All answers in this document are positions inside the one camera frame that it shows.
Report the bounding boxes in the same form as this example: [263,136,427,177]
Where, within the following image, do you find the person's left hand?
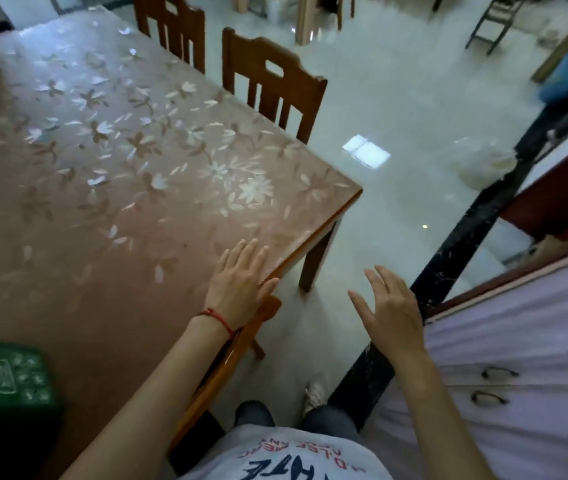
[204,239,281,331]

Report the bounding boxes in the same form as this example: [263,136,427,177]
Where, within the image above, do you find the person's right hand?
[348,266,427,364]

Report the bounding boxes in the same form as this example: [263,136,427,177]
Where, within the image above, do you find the person's left forearm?
[59,315,238,480]

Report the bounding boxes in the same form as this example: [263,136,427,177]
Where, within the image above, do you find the person's right forearm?
[388,345,497,480]

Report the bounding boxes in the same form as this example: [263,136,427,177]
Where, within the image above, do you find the wooden dining table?
[0,5,363,480]

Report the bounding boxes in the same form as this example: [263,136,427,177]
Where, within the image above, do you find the brown wooden chair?
[132,0,207,74]
[166,295,283,454]
[222,28,328,144]

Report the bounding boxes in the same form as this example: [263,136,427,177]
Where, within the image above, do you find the white shoe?
[302,380,327,416]

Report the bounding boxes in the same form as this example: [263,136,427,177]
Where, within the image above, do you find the blue jeans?
[234,401,365,445]

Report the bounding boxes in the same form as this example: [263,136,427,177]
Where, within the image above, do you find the pale drawer cabinet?
[364,245,568,480]

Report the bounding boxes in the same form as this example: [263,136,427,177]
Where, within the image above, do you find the floral clear table cover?
[0,5,362,475]

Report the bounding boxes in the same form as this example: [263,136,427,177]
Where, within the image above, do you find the white plastic bag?
[455,137,518,191]

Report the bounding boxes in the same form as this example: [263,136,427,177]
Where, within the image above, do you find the white printed shirt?
[179,425,395,480]

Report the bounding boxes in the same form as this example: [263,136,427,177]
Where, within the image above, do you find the reddish brown wooden cabinet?
[500,134,568,241]

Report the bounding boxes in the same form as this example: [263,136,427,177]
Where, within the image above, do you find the light wooden furniture leg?
[295,0,325,46]

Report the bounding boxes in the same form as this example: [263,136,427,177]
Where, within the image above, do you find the green printed box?
[0,333,65,480]

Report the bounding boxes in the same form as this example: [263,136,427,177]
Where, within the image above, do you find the dark folding stool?
[465,0,527,57]

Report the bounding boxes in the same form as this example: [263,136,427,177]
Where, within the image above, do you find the red string bracelet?
[196,308,238,341]

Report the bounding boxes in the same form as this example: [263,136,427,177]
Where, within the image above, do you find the dark metal drawer handle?
[470,390,510,408]
[481,366,520,381]

